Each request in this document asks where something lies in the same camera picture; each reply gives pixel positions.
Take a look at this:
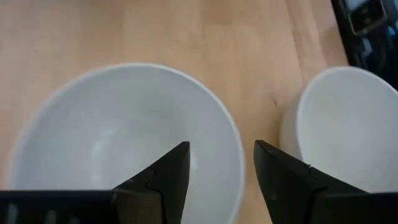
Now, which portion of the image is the white bowl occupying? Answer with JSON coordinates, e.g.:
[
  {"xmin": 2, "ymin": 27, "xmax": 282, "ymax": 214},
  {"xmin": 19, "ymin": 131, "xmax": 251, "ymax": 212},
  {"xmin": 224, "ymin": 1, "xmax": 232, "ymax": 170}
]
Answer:
[
  {"xmin": 279, "ymin": 65, "xmax": 398, "ymax": 194},
  {"xmin": 7, "ymin": 63, "xmax": 246, "ymax": 224}
]

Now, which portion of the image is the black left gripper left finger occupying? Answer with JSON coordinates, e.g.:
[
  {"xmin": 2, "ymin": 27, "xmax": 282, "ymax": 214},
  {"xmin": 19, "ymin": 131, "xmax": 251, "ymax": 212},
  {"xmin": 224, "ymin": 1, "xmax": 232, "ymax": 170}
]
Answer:
[{"xmin": 111, "ymin": 141, "xmax": 191, "ymax": 224}]

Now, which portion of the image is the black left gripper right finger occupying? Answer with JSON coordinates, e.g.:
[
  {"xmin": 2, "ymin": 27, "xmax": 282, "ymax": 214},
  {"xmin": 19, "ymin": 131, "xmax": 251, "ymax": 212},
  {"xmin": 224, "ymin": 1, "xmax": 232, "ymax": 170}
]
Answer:
[{"xmin": 253, "ymin": 140, "xmax": 371, "ymax": 224}]

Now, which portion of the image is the dark equipment at table edge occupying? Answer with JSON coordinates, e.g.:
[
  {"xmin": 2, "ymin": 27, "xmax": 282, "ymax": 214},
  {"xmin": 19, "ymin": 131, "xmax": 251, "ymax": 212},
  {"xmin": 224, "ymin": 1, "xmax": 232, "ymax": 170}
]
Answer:
[{"xmin": 330, "ymin": 0, "xmax": 398, "ymax": 91}]

